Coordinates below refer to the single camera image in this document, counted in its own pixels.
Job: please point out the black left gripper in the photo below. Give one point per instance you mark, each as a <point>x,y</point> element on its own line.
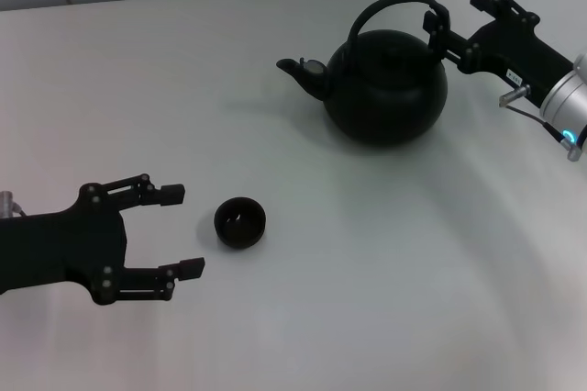
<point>55,249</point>

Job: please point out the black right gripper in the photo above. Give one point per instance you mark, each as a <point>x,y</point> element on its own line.
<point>513,51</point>

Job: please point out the small black teacup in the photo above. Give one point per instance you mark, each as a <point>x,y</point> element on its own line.
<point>240,242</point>

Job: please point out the black round teapot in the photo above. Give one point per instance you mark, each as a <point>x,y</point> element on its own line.
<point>385,102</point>

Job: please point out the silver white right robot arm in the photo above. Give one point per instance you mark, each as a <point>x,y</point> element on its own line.
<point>568,97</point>

